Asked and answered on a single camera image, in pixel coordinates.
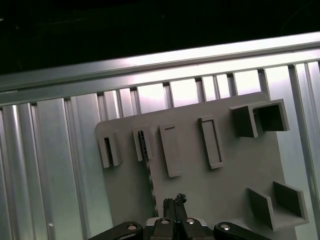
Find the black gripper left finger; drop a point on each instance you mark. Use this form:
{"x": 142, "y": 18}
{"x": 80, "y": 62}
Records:
{"x": 165, "y": 225}

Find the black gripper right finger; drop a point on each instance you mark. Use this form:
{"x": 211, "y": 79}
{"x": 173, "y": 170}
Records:
{"x": 187, "y": 227}

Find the green RAM stick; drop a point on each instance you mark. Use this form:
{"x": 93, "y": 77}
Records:
{"x": 151, "y": 187}

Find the grey parts rack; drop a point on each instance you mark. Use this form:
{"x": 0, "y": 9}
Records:
{"x": 225, "y": 162}

